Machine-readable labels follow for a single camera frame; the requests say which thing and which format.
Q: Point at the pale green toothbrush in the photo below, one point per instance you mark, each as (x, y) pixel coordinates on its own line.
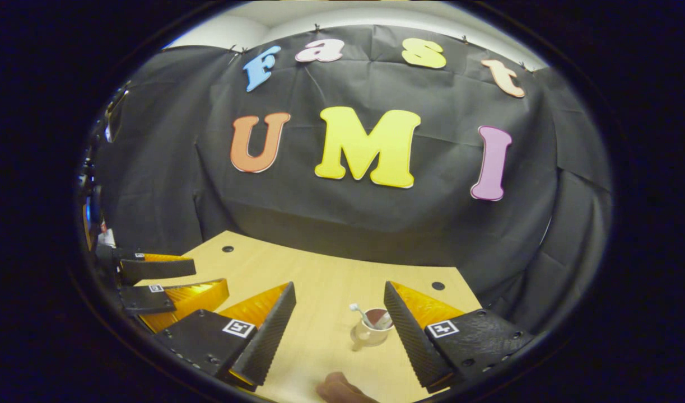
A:
(358, 312)

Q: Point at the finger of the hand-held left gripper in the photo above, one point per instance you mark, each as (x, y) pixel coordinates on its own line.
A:
(157, 268)
(146, 299)

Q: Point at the beige cup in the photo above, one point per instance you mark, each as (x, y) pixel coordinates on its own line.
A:
(370, 336)

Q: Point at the light wooden desktop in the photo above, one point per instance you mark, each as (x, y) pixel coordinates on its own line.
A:
(320, 280)

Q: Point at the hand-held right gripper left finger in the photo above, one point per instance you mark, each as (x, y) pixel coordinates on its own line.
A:
(269, 341)

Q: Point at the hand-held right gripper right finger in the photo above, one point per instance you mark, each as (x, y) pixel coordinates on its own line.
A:
(409, 341)

